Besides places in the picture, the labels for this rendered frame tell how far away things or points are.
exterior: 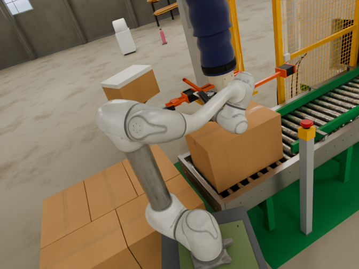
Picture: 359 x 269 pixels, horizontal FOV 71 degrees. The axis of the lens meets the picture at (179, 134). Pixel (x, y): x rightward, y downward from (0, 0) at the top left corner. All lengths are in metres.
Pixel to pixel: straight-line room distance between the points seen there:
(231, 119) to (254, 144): 0.66
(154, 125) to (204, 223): 0.55
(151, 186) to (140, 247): 0.90
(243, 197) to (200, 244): 0.76
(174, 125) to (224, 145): 0.94
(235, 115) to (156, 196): 0.52
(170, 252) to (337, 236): 1.38
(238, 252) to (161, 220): 0.41
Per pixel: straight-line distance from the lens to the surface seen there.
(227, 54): 1.61
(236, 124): 1.19
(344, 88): 3.08
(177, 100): 1.59
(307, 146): 1.68
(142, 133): 0.72
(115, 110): 0.85
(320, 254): 2.27
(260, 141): 1.87
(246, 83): 1.20
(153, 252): 1.99
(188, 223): 1.14
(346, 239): 2.37
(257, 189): 1.89
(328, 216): 2.47
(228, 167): 1.80
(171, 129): 0.77
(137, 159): 0.96
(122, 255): 1.90
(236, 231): 1.41
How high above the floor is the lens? 1.93
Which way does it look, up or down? 32 degrees down
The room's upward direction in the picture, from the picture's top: 18 degrees counter-clockwise
